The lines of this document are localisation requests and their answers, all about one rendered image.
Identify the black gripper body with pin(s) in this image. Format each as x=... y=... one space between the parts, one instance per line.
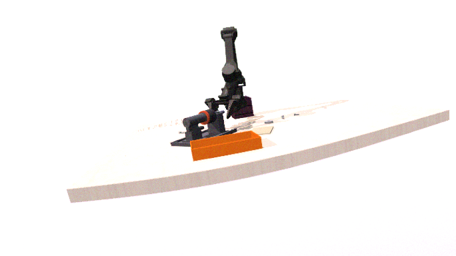
x=228 y=93

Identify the orange rectangular tray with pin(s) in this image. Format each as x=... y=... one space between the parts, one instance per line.
x=225 y=145

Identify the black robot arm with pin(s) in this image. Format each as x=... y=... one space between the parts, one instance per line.
x=230 y=72

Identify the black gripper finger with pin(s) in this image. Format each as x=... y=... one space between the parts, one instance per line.
x=233 y=106
x=211 y=106

